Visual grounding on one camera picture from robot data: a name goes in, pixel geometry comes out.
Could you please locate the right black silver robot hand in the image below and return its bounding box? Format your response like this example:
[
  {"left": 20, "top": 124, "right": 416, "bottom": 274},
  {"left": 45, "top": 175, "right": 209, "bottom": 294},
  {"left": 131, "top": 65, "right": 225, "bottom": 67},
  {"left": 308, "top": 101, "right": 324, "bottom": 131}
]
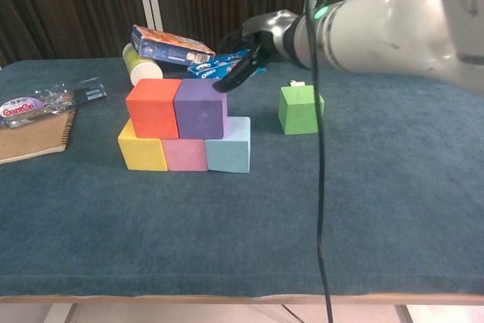
[{"left": 211, "top": 8, "right": 300, "bottom": 94}]

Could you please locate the purple foam cube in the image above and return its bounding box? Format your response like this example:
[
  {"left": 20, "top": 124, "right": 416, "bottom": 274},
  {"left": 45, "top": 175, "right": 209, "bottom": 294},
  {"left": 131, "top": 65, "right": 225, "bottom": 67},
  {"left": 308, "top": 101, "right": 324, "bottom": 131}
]
[{"left": 172, "top": 78, "right": 229, "bottom": 140}]

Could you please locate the light blue foam cube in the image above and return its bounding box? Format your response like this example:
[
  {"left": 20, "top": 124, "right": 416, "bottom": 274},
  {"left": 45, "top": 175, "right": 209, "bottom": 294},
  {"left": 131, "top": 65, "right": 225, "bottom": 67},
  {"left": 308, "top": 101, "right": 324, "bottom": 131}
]
[{"left": 204, "top": 116, "right": 252, "bottom": 175}]

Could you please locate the orange foam cube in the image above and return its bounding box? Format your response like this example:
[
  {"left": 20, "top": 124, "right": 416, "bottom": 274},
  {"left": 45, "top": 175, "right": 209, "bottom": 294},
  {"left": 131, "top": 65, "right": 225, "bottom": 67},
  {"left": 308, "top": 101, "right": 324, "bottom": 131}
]
[{"left": 125, "top": 78, "right": 182, "bottom": 140}]

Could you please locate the pink foam cube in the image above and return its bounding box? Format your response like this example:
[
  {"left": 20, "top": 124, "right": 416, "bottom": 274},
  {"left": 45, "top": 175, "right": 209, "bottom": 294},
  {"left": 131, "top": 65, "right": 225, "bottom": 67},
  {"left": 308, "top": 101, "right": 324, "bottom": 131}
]
[{"left": 161, "top": 137, "right": 209, "bottom": 172}]

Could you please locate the yellow foam cube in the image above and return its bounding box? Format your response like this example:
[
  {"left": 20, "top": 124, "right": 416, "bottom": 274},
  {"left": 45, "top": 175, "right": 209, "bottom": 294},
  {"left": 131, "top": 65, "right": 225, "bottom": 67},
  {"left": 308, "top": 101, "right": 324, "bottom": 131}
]
[{"left": 117, "top": 118, "right": 169, "bottom": 172}]

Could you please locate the blue Oreo cookie box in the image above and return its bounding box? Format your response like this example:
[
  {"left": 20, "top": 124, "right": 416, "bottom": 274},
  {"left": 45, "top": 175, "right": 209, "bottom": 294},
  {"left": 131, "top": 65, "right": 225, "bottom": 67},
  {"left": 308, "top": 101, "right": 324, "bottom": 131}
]
[{"left": 187, "top": 48, "right": 267, "bottom": 82}]

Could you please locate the green foam cube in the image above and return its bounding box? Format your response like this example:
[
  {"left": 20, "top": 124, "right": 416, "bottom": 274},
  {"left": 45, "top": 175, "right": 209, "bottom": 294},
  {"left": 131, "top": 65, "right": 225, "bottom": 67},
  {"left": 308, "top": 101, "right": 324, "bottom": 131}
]
[{"left": 278, "top": 85, "right": 325, "bottom": 135}]

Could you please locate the orange blue cracker box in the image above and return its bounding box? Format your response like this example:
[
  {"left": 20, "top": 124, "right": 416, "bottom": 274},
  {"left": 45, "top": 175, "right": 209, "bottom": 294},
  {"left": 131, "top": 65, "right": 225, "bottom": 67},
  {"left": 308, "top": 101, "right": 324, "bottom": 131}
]
[{"left": 130, "top": 24, "right": 216, "bottom": 67}]

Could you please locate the yellow-green canister white lid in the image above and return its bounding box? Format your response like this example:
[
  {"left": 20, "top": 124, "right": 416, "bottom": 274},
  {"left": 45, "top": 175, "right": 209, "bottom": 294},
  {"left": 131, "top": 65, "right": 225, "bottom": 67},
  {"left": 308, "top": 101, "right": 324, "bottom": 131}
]
[{"left": 122, "top": 42, "right": 164, "bottom": 88}]

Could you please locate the dark teal table cloth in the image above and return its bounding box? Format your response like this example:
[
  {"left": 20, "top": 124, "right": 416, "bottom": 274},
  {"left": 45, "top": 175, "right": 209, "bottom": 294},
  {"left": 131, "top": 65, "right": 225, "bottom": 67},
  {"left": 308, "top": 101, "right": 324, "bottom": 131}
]
[{"left": 0, "top": 48, "right": 484, "bottom": 297}]

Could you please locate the clear plastic water bottle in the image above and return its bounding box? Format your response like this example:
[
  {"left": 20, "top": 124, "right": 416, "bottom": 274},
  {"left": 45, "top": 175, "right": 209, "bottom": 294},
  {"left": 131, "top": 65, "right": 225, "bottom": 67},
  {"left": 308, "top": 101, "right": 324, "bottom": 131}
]
[{"left": 0, "top": 77, "right": 109, "bottom": 130}]

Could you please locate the brown spiral notebook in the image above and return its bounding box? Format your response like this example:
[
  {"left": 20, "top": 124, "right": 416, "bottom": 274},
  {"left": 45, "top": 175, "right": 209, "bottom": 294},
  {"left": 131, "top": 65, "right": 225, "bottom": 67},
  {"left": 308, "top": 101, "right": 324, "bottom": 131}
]
[{"left": 0, "top": 109, "right": 78, "bottom": 166}]

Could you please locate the black right hand cable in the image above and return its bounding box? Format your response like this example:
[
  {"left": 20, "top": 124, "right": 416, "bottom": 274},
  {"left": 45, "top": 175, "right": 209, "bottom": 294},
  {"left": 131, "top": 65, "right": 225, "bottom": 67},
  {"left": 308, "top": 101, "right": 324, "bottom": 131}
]
[{"left": 304, "top": 0, "right": 336, "bottom": 323}]

